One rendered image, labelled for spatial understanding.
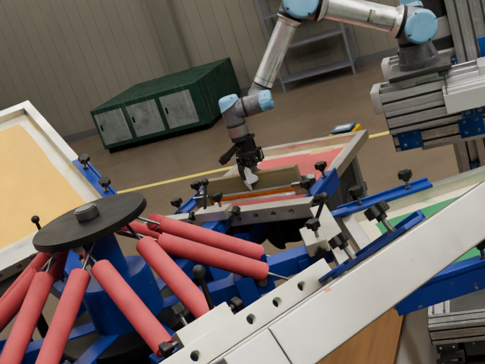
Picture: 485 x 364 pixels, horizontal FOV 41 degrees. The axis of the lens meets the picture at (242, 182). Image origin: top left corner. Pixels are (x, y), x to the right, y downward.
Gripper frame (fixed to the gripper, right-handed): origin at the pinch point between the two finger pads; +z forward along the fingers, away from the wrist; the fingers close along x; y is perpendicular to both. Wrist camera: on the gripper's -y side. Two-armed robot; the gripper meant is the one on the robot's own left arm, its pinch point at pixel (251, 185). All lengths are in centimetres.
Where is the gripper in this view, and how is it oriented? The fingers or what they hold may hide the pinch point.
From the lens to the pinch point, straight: 248.5
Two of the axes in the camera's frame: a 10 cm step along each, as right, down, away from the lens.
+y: 8.6, -1.4, -5.0
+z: 3.1, 9.0, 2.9
